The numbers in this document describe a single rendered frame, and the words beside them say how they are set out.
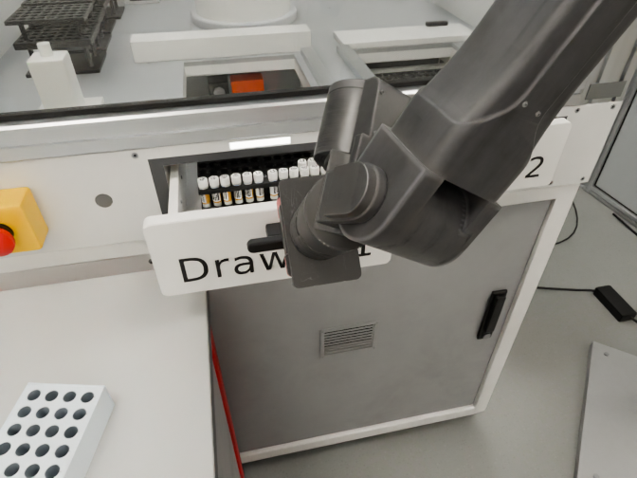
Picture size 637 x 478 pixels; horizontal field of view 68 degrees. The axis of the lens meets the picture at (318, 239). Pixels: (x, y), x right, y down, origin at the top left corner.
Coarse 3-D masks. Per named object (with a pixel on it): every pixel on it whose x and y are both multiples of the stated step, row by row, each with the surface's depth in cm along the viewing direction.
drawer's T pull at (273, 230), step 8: (272, 224) 53; (280, 224) 53; (272, 232) 52; (280, 232) 52; (248, 240) 51; (256, 240) 51; (264, 240) 51; (272, 240) 51; (280, 240) 51; (248, 248) 50; (256, 248) 50; (264, 248) 51; (272, 248) 51; (280, 248) 51
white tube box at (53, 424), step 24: (48, 384) 50; (72, 384) 50; (24, 408) 48; (48, 408) 48; (72, 408) 48; (96, 408) 48; (0, 432) 46; (24, 432) 46; (48, 432) 46; (72, 432) 47; (96, 432) 48; (0, 456) 44; (24, 456) 44; (48, 456) 44; (72, 456) 44
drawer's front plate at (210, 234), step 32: (160, 224) 50; (192, 224) 51; (224, 224) 52; (256, 224) 53; (160, 256) 53; (192, 256) 54; (224, 256) 55; (256, 256) 56; (384, 256) 61; (160, 288) 56; (192, 288) 57
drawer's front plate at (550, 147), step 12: (564, 120) 69; (552, 132) 69; (564, 132) 70; (540, 144) 70; (552, 144) 71; (564, 144) 71; (552, 156) 72; (528, 168) 73; (540, 168) 73; (552, 168) 74; (516, 180) 74; (528, 180) 74; (540, 180) 75
